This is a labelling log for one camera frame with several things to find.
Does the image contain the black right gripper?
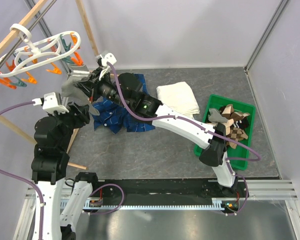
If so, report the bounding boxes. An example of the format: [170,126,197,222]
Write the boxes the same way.
[73,67,131,111]

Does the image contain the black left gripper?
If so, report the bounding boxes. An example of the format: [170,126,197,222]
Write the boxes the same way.
[48,100,91,150]

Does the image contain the brown cream striped sock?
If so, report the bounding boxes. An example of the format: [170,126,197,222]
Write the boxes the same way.
[219,104,250,122]

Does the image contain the grey white striped sock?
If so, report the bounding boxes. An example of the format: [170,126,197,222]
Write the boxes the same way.
[208,108,228,124]

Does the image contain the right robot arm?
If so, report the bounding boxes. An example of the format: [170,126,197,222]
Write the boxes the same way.
[74,68,237,197]

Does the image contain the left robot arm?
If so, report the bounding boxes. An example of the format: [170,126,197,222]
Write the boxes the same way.
[31,102,100,240]

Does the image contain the white round sock hanger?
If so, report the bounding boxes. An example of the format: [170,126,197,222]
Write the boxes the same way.
[0,23,81,78]

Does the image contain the blue plaid shirt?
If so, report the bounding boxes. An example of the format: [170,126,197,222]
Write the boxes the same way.
[92,87,155,134]

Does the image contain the white folded towel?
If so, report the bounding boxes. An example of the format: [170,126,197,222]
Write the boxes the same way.
[156,81,200,119]

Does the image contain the green plastic tray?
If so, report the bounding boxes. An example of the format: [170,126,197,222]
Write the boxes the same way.
[202,94,256,171]

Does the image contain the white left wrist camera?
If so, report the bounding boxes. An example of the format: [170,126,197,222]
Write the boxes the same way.
[32,92,70,115]

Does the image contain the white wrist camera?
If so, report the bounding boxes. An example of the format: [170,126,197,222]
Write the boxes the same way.
[32,92,70,115]
[96,52,117,80]

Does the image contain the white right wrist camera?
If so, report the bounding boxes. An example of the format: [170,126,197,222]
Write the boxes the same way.
[96,52,117,80]

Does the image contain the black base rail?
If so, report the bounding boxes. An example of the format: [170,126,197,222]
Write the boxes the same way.
[75,176,249,209]

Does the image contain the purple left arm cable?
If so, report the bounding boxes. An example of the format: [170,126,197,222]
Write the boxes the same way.
[0,101,126,240]

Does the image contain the wooden drying rack frame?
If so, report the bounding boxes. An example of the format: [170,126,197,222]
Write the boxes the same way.
[0,0,118,171]

